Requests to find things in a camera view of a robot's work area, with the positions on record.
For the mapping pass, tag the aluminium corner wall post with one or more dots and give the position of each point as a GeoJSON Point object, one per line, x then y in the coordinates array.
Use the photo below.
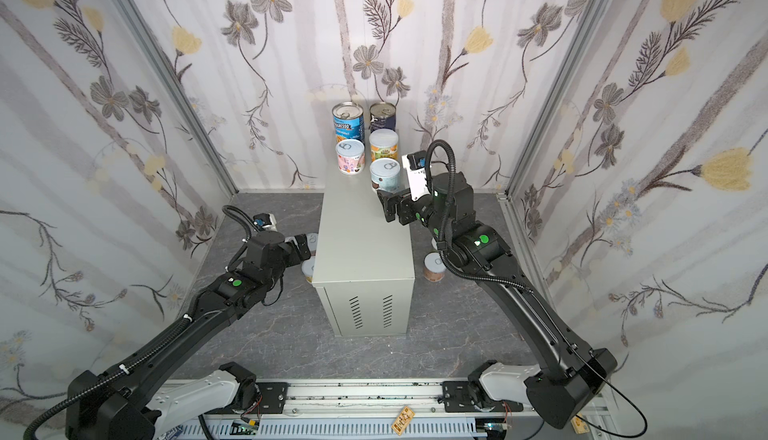
{"type": "Point", "coordinates": [587, 27]}

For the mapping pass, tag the white cable duct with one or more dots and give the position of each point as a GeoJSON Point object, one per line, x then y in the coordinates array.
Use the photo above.
{"type": "Point", "coordinates": [327, 428]}

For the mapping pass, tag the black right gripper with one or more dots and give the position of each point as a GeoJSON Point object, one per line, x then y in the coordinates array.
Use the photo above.
{"type": "Point", "coordinates": [394, 206]}

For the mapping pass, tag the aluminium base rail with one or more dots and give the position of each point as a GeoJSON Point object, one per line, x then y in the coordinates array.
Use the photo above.
{"type": "Point", "coordinates": [187, 405]}

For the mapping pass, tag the white-lid grey can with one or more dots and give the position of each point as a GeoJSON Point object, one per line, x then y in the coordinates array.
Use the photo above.
{"type": "Point", "coordinates": [385, 174]}

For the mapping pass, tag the green orange label can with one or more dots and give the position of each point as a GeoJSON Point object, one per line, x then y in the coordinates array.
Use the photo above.
{"type": "Point", "coordinates": [384, 143]}

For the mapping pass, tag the blue label soup can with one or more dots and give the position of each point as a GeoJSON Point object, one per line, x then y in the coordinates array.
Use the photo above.
{"type": "Point", "coordinates": [348, 120]}

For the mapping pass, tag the grey metal cabinet box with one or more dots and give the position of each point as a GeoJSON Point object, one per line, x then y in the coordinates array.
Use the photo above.
{"type": "Point", "coordinates": [364, 270]}

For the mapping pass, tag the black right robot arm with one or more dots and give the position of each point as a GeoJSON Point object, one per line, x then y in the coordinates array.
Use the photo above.
{"type": "Point", "coordinates": [569, 372]}

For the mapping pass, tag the left corner wall post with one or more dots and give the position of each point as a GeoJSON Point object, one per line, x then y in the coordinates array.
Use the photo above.
{"type": "Point", "coordinates": [162, 68]}

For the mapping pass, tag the white-lid yellow can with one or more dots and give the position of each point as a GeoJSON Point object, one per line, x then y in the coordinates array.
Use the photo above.
{"type": "Point", "coordinates": [307, 268]}

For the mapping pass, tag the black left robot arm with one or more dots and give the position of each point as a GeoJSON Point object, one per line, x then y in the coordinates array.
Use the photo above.
{"type": "Point", "coordinates": [115, 404]}

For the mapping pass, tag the white-lid pink can front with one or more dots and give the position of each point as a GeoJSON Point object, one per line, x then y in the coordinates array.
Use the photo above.
{"type": "Point", "coordinates": [350, 156]}

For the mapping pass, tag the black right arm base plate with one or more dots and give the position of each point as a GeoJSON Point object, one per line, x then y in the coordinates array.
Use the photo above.
{"type": "Point", "coordinates": [457, 397]}

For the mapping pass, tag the small orange tag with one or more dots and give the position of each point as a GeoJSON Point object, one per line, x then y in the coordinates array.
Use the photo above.
{"type": "Point", "coordinates": [403, 420]}

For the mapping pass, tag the yellow tag right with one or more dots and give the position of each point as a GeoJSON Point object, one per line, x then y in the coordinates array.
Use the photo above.
{"type": "Point", "coordinates": [579, 426]}

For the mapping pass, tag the white-lid pink can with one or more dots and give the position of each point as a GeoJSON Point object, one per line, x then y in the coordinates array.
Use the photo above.
{"type": "Point", "coordinates": [350, 156]}
{"type": "Point", "coordinates": [312, 242]}

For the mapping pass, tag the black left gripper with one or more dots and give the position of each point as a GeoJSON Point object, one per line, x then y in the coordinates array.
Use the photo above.
{"type": "Point", "coordinates": [301, 247]}

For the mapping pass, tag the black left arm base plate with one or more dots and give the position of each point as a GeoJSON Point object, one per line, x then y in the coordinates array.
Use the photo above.
{"type": "Point", "coordinates": [271, 398]}

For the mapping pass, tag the dark can with gold lid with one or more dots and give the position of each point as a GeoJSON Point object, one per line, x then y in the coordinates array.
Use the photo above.
{"type": "Point", "coordinates": [382, 116]}

